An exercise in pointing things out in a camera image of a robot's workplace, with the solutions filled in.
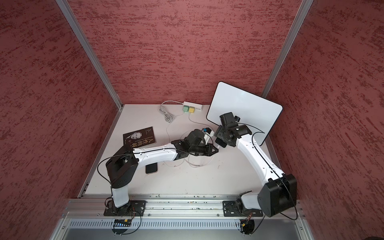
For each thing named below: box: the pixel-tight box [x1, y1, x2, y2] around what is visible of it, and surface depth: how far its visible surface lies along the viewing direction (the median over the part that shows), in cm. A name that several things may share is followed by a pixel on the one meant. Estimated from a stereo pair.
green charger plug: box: [183, 105, 190, 112], surface depth 120 cm
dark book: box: [123, 126, 156, 149], surface depth 102 cm
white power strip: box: [182, 101, 203, 112], surface depth 120 cm
